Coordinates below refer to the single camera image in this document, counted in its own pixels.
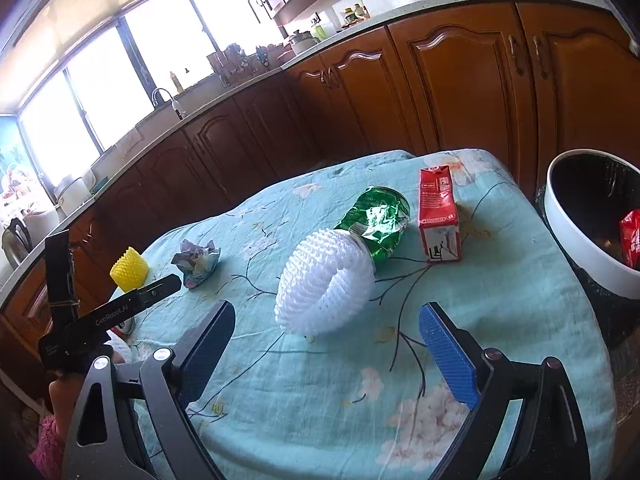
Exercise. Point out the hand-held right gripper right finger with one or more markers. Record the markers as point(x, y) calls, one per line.
point(447, 360)

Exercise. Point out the chrome sink faucet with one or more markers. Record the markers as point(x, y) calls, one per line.
point(167, 100)

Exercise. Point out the dark electric kettle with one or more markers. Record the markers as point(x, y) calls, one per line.
point(15, 242)

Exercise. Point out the condiment bottle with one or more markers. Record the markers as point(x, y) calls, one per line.
point(359, 11)
point(348, 15)

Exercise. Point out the red drink carton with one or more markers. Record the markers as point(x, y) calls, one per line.
point(437, 215)

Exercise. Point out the white kitchen countertop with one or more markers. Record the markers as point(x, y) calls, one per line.
point(380, 19)

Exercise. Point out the crumpled paper wrapper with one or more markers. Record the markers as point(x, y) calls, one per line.
point(196, 262)

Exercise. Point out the green snack wrapper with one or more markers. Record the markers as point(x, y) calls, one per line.
point(382, 222)

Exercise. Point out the large white foam net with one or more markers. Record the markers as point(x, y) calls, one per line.
point(325, 280)

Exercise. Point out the white bin with black bag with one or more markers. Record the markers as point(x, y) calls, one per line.
point(585, 225)

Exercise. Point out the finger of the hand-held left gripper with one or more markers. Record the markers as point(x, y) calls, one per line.
point(157, 289)
point(59, 275)

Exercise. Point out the white electric cooker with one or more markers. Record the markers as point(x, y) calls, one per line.
point(301, 41)

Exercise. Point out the red snack packet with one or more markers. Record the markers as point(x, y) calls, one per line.
point(631, 237)

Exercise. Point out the crushed red can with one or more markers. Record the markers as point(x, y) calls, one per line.
point(124, 329)

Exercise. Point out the wooden lower kitchen cabinets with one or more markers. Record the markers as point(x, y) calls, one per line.
point(450, 90)

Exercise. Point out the person's left hand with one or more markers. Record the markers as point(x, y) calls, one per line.
point(64, 400)

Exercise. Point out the light blue floral tablecloth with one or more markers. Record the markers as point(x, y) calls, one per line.
point(310, 385)

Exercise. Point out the yellow foam fruit net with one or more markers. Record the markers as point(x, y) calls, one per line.
point(129, 270)

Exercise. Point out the yellow squeeze bottle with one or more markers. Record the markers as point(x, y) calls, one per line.
point(173, 81)

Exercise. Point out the small white foam net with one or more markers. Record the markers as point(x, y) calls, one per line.
point(119, 347)

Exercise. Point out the kitchen window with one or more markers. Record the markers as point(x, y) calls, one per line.
point(125, 60)

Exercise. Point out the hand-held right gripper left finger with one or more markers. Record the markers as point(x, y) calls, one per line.
point(207, 355)

